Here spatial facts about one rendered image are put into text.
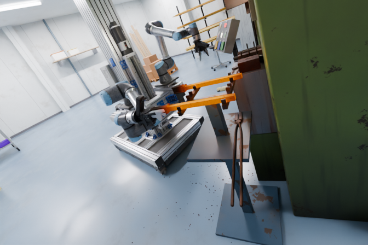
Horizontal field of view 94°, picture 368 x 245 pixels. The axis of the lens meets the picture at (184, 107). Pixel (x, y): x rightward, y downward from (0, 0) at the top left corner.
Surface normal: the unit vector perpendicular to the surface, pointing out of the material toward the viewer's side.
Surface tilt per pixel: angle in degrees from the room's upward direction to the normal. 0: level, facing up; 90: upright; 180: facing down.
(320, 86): 90
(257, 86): 90
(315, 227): 0
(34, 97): 90
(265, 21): 90
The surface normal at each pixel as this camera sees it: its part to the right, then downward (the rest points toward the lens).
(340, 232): -0.36, -0.85
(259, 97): -0.30, 0.49
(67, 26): 0.68, 0.04
